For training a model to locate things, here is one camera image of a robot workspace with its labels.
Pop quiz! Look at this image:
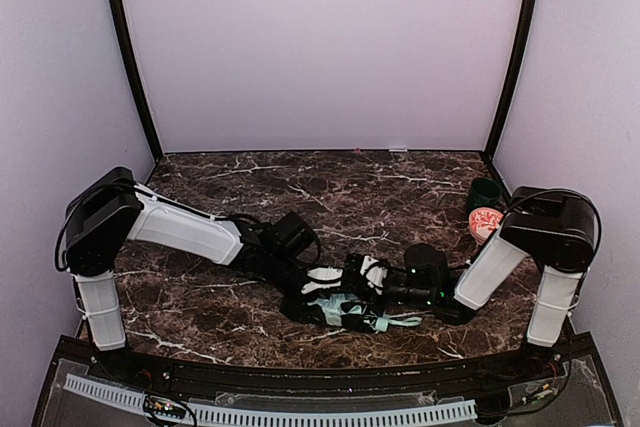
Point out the black right corner post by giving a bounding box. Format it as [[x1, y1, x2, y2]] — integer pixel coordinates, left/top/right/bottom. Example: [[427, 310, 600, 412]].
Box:
[[483, 0, 536, 164]]

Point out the grey slotted cable duct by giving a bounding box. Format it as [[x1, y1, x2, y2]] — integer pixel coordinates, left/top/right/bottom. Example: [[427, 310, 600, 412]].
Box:
[[63, 374, 477, 426]]

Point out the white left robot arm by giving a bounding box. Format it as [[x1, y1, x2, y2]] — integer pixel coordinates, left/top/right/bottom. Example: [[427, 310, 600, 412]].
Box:
[[54, 167, 344, 352]]

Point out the black left corner post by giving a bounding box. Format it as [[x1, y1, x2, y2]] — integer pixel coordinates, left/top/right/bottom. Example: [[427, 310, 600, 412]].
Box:
[[108, 0, 164, 163]]

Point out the black front table rail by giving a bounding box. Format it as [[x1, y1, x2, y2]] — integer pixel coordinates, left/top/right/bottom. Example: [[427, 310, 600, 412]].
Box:
[[54, 334, 593, 399]]

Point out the orange patterned ceramic bowl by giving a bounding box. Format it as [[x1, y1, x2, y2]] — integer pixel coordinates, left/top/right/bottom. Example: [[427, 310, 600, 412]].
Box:
[[468, 207, 503, 245]]

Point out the black and mint umbrella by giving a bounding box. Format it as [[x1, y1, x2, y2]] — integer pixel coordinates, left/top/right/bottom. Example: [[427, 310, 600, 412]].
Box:
[[306, 294, 422, 333]]

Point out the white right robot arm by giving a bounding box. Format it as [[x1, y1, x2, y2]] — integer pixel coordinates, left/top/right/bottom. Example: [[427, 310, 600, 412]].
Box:
[[345, 187, 602, 348]]

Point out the black corner post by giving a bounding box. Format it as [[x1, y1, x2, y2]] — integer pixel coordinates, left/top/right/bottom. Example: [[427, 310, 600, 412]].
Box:
[[483, 0, 536, 164], [108, 0, 164, 163]]

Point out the dark green mug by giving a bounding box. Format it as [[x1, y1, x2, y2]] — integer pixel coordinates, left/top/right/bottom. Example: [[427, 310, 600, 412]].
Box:
[[466, 178, 502, 213]]

